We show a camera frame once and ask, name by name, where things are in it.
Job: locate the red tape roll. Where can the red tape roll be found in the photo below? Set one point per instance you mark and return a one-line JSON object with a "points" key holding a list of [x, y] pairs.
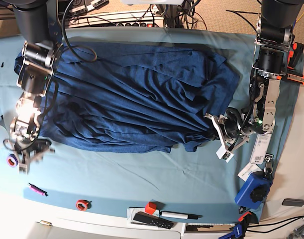
{"points": [[83, 205]]}

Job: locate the orange black upright clamp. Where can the orange black upright clamp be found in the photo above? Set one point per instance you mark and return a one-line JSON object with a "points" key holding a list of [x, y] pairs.
{"points": [[295, 54]]}

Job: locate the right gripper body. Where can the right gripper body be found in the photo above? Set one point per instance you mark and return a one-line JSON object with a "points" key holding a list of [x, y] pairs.
{"points": [[34, 153]]}

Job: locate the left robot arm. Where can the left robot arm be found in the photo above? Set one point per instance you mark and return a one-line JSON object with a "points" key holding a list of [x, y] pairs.
{"points": [[272, 54]]}

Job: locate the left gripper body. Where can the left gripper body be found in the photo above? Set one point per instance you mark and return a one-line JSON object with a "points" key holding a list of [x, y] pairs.
{"points": [[230, 135]]}

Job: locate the white black marker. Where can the white black marker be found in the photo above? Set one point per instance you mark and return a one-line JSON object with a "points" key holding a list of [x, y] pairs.
{"points": [[179, 215]]}

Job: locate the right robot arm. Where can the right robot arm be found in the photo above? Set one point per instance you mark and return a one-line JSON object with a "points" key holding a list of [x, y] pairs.
{"points": [[45, 38]]}

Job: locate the white paper card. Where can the white paper card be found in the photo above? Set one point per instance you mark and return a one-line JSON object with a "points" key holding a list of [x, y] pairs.
{"points": [[248, 170]]}

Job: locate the grey blister package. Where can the grey blister package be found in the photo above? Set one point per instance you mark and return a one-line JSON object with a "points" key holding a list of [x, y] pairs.
{"points": [[260, 148]]}

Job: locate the blue t-shirt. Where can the blue t-shirt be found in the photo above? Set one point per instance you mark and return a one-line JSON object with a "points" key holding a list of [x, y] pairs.
{"points": [[138, 98]]}

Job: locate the light blue table cloth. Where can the light blue table cloth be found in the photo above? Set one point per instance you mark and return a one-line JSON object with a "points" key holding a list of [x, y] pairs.
{"points": [[187, 182]]}

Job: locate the blue box black knob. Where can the blue box black knob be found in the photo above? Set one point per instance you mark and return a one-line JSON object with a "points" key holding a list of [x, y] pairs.
{"points": [[255, 190]]}

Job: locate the grey small device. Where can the grey small device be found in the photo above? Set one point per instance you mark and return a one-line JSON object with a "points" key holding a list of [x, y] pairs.
{"points": [[293, 202]]}

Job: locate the blue spring clamp bottom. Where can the blue spring clamp bottom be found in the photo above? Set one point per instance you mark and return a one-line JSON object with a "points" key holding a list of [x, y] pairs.
{"points": [[239, 230]]}

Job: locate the keys with carabiner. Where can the keys with carabiner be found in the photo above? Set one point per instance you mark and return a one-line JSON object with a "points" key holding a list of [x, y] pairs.
{"points": [[268, 169]]}

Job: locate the purple tape roll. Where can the purple tape roll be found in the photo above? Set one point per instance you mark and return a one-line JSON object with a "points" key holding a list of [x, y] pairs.
{"points": [[12, 160]]}

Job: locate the red cube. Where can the red cube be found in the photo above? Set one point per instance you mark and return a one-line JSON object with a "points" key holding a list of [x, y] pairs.
{"points": [[150, 208]]}

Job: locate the black remote control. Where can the black remote control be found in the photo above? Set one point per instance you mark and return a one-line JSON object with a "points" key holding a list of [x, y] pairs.
{"points": [[152, 220]]}

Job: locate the pink marker pen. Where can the pink marker pen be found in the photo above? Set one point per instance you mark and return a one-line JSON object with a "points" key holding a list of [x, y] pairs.
{"points": [[37, 190]]}

